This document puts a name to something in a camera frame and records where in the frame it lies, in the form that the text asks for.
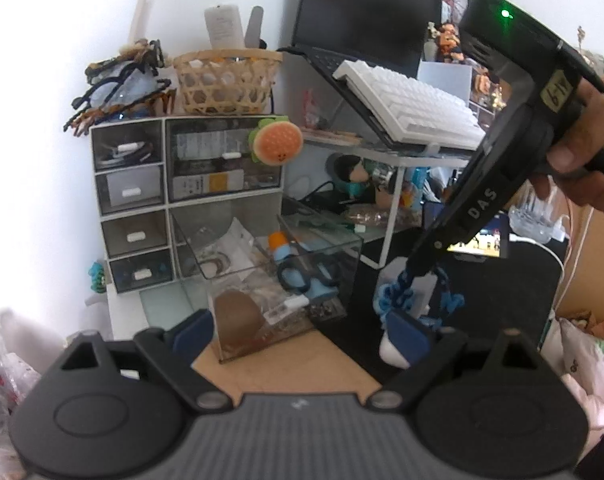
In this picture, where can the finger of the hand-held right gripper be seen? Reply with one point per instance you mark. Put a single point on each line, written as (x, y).
(432, 252)

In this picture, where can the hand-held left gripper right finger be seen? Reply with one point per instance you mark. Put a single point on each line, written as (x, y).
(407, 342)

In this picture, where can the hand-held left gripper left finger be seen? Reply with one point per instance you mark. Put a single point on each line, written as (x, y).
(194, 332)

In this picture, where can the large clear drawer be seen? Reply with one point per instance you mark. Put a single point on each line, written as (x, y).
(334, 260)
(207, 180)

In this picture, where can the small clear drawer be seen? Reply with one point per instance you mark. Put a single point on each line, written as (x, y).
(127, 147)
(139, 272)
(129, 189)
(134, 235)

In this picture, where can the white drawer organizer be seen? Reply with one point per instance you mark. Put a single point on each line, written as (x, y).
(166, 207)

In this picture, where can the person's right hand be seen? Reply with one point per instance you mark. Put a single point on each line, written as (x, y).
(597, 125)

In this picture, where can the brown round pouch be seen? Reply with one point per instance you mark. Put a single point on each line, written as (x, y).
(238, 320)

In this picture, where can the smartphone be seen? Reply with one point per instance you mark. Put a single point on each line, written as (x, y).
(487, 242)

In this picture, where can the white desk riser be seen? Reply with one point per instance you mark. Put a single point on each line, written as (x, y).
(392, 210)

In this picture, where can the clear snack bag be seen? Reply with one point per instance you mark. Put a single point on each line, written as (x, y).
(364, 215)

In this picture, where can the light grey box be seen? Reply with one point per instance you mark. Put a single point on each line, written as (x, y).
(444, 82)

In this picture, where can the group of toy figures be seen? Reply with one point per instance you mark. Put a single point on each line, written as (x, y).
(447, 40)

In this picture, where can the stack of brown envelopes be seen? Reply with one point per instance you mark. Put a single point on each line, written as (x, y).
(302, 365)

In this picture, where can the framed picture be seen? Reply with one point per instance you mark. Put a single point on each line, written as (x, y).
(454, 0)

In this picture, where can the white keyboard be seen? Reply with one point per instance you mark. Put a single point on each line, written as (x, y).
(412, 105)

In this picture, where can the small teal toy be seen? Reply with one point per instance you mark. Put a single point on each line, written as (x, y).
(97, 276)

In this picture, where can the black-haired doll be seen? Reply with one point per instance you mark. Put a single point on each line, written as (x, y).
(352, 172)

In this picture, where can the orange blue tube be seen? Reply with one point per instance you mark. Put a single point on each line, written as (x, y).
(280, 246)

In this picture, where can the black laptop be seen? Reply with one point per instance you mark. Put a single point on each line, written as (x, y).
(362, 15)

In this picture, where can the pink cloth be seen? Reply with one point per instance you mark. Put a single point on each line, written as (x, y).
(582, 375)

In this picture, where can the pink printed packet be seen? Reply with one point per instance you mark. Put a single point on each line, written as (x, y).
(314, 110)

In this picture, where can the burger plush toy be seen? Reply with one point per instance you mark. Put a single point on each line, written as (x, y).
(277, 142)

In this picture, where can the clear plastic bag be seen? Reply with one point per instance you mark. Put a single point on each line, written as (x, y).
(7, 385)

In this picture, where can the woven bamboo basket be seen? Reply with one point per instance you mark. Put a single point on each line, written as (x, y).
(222, 85)

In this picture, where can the pile of hair clips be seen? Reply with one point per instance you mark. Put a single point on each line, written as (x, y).
(117, 85)

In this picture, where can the grey nail file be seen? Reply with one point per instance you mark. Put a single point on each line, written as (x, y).
(255, 27)

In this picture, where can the white stick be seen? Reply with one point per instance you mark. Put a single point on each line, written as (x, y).
(139, 15)

